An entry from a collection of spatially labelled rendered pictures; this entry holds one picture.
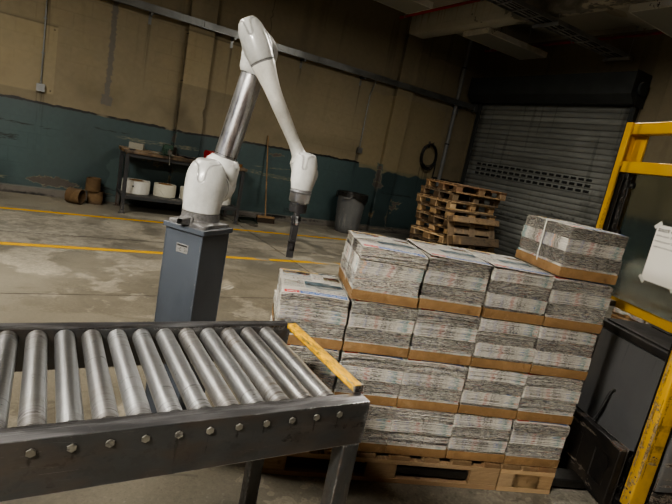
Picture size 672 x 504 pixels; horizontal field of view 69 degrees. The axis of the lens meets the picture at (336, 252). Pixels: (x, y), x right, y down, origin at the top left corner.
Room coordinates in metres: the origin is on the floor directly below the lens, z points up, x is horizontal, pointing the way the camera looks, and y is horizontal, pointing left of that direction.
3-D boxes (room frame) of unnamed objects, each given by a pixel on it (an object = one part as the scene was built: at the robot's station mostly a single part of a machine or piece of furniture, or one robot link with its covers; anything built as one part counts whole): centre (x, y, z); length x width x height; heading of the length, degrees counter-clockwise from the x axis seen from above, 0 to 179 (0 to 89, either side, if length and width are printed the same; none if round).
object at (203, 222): (2.01, 0.59, 1.03); 0.22 x 0.18 x 0.06; 160
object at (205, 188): (2.03, 0.59, 1.17); 0.18 x 0.16 x 0.22; 2
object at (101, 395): (1.08, 0.50, 0.77); 0.47 x 0.05 x 0.05; 32
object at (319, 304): (2.18, -0.35, 0.42); 1.17 x 0.39 x 0.83; 101
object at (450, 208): (8.83, -1.99, 0.65); 1.33 x 0.94 x 1.30; 126
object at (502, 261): (2.25, -0.77, 1.06); 0.37 x 0.28 x 0.01; 12
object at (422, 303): (2.20, -0.49, 0.86); 0.38 x 0.29 x 0.04; 10
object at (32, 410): (1.01, 0.61, 0.77); 0.47 x 0.05 x 0.05; 32
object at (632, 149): (2.72, -1.43, 0.97); 0.09 x 0.09 x 1.75; 11
